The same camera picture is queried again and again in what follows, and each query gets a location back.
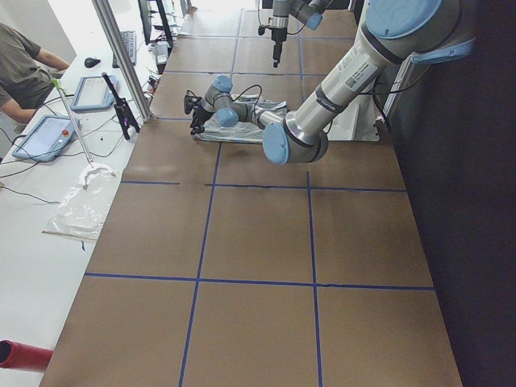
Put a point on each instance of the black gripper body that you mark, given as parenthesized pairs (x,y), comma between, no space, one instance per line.
(199,114)
(277,36)

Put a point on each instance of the blue white striped polo shirt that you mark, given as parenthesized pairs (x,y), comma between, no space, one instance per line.
(242,132)

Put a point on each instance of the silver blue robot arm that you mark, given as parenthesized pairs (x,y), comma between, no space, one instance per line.
(428,32)
(309,14)

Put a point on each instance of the black spare gripper stand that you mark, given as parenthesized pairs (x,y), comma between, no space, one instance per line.
(122,110)

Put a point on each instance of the black monitor stand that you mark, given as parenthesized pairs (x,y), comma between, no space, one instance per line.
(152,14)

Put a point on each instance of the black keyboard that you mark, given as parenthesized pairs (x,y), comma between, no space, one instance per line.
(129,43)

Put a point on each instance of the far blue teach pendant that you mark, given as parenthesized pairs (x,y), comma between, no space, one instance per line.
(92,94)

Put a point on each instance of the blue teach pendant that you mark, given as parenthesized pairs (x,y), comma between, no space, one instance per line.
(92,94)
(46,140)

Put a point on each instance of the black computer mouse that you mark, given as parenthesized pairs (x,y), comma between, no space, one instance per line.
(90,62)

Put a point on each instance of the clear plastic bag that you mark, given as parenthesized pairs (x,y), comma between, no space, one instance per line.
(84,211)

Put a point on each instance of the near blue teach pendant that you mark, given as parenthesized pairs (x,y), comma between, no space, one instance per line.
(46,140)

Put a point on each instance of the silver reacher grabber stick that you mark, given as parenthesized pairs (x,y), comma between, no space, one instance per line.
(92,169)

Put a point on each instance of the thin wooden stick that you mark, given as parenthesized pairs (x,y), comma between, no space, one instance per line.
(68,235)

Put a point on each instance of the seated person grey t-shirt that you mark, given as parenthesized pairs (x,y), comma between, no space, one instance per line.
(25,85)

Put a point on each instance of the red cylinder tube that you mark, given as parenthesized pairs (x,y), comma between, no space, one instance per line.
(24,357)

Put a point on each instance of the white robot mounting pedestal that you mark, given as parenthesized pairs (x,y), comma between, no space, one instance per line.
(358,121)

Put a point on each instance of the aluminium frame post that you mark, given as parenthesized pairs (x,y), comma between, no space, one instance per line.
(112,33)

